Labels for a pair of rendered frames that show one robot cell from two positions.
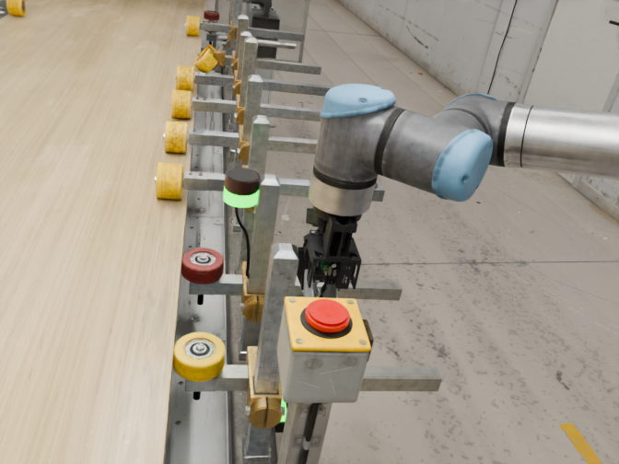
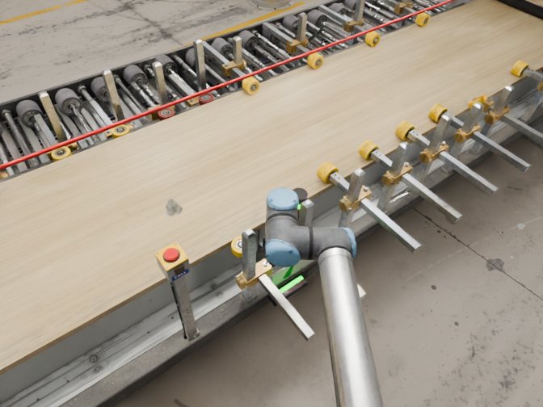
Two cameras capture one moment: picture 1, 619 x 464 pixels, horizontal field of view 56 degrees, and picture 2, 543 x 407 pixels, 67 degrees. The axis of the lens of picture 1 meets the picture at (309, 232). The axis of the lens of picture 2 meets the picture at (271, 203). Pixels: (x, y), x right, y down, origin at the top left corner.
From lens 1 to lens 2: 102 cm
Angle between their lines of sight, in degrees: 50
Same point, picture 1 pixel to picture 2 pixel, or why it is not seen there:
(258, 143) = (353, 181)
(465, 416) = not seen: outside the picture
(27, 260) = (245, 172)
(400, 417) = (424, 379)
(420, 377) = (300, 328)
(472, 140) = (276, 245)
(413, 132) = (271, 225)
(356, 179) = not seen: hidden behind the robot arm
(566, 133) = (324, 276)
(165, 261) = not seen: hidden behind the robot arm
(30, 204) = (275, 149)
